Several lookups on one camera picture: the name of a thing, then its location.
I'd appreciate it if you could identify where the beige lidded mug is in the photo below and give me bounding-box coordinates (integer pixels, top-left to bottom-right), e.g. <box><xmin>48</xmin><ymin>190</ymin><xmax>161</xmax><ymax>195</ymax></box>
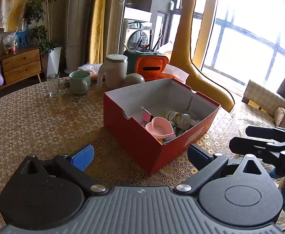
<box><xmin>97</xmin><ymin>54</ymin><xmax>128</xmax><ymax>89</ymax></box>

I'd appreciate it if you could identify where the wooden sideboard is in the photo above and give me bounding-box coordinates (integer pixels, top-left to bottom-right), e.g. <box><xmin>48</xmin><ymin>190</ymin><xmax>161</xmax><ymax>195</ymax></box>
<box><xmin>0</xmin><ymin>45</ymin><xmax>43</xmax><ymax>100</ymax></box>

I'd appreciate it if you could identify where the red cardboard box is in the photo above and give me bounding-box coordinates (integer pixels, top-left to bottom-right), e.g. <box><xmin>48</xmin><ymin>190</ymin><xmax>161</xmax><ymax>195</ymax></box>
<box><xmin>103</xmin><ymin>78</ymin><xmax>221</xmax><ymax>175</ymax></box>

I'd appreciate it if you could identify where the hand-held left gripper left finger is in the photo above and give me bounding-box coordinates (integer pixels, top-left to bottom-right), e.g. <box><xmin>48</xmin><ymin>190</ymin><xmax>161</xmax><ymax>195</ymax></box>
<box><xmin>21</xmin><ymin>144</ymin><xmax>107</xmax><ymax>197</ymax></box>

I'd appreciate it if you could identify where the white standing air conditioner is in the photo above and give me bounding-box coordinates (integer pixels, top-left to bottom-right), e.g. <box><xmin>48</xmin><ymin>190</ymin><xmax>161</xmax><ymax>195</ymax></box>
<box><xmin>65</xmin><ymin>0</ymin><xmax>94</xmax><ymax>75</ymax></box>

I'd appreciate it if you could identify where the round beige container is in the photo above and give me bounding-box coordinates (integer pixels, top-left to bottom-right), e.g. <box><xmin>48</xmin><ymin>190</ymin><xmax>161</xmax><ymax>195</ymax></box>
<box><xmin>122</xmin><ymin>73</ymin><xmax>145</xmax><ymax>87</ymax></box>

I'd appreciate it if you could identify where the yellow curtain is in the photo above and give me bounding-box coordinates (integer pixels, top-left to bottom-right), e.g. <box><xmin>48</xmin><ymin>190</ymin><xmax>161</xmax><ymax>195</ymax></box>
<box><xmin>88</xmin><ymin>0</ymin><xmax>109</xmax><ymax>65</ymax></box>

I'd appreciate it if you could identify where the large grid window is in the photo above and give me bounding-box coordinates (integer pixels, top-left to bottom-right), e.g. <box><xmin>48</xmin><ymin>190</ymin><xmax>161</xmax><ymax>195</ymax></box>
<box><xmin>201</xmin><ymin>0</ymin><xmax>285</xmax><ymax>86</ymax></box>

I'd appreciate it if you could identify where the crinkled plastic wrapper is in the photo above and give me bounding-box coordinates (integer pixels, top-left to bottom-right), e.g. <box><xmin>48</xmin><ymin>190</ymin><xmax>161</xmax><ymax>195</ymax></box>
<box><xmin>78</xmin><ymin>63</ymin><xmax>101</xmax><ymax>73</ymax></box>

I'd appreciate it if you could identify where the pink heart bowl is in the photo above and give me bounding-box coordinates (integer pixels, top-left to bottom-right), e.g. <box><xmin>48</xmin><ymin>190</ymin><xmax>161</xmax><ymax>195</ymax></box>
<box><xmin>145</xmin><ymin>116</ymin><xmax>175</xmax><ymax>139</ymax></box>

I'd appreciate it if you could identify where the green label spice jar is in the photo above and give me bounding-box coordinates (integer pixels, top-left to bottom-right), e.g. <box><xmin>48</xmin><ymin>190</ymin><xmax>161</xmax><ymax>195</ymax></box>
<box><xmin>166</xmin><ymin>111</ymin><xmax>191</xmax><ymax>128</ymax></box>

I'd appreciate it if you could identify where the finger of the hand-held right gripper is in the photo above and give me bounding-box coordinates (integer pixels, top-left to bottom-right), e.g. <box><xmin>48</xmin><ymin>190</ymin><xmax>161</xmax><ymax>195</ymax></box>
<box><xmin>245</xmin><ymin>126</ymin><xmax>285</xmax><ymax>143</ymax></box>
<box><xmin>229</xmin><ymin>136</ymin><xmax>285</xmax><ymax>162</ymax></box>

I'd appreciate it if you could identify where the beige bench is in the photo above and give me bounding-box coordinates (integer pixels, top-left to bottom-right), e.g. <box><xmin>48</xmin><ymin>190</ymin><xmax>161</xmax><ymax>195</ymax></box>
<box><xmin>241</xmin><ymin>79</ymin><xmax>285</xmax><ymax>127</ymax></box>

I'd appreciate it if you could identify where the white washing machine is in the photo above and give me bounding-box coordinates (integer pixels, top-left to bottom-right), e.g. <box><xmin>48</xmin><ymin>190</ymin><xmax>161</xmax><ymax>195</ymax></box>
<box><xmin>123</xmin><ymin>18</ymin><xmax>153</xmax><ymax>51</ymax></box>

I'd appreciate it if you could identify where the clear drinking glass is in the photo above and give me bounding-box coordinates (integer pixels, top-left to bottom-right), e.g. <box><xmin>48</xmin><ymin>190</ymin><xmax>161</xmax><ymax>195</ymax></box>
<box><xmin>46</xmin><ymin>73</ymin><xmax>60</xmax><ymax>97</ymax></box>

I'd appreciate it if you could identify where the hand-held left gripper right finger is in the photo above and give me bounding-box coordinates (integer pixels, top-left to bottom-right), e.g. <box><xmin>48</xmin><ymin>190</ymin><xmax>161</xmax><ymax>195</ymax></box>
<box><xmin>173</xmin><ymin>143</ymin><xmax>271</xmax><ymax>196</ymax></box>

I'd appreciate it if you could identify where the pink plastic toy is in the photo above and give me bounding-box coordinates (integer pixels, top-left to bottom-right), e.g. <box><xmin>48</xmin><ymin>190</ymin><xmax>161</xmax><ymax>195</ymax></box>
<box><xmin>140</xmin><ymin>106</ymin><xmax>151</xmax><ymax>123</ymax></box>

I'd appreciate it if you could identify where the green ceramic mug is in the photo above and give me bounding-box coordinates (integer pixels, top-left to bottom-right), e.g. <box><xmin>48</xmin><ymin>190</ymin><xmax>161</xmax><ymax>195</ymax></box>
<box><xmin>69</xmin><ymin>71</ymin><xmax>92</xmax><ymax>95</ymax></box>

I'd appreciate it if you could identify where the white planter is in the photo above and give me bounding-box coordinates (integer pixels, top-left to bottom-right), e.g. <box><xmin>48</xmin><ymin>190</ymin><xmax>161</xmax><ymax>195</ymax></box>
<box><xmin>47</xmin><ymin>46</ymin><xmax>62</xmax><ymax>77</ymax></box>

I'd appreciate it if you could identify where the clear plastic bag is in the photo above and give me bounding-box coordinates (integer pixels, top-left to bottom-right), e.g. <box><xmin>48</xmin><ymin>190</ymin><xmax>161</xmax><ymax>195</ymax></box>
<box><xmin>2</xmin><ymin>32</ymin><xmax>19</xmax><ymax>51</ymax></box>

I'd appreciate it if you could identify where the pink white plastic bag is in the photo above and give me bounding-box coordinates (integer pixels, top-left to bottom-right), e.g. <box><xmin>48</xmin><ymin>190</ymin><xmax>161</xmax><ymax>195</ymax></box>
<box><xmin>161</xmin><ymin>63</ymin><xmax>190</xmax><ymax>83</ymax></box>

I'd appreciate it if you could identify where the tall green houseplant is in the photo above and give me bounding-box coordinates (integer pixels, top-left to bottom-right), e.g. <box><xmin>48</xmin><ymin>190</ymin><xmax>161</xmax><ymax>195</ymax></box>
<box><xmin>23</xmin><ymin>0</ymin><xmax>66</xmax><ymax>55</ymax></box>

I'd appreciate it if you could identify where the orange green tissue box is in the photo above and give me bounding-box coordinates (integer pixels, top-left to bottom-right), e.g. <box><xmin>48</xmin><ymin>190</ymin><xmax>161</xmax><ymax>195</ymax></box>
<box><xmin>123</xmin><ymin>49</ymin><xmax>169</xmax><ymax>81</ymax></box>

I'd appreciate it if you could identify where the yellow giraffe toy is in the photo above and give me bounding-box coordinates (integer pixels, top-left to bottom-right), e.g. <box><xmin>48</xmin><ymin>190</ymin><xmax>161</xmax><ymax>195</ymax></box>
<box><xmin>168</xmin><ymin>0</ymin><xmax>235</xmax><ymax>113</ymax></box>

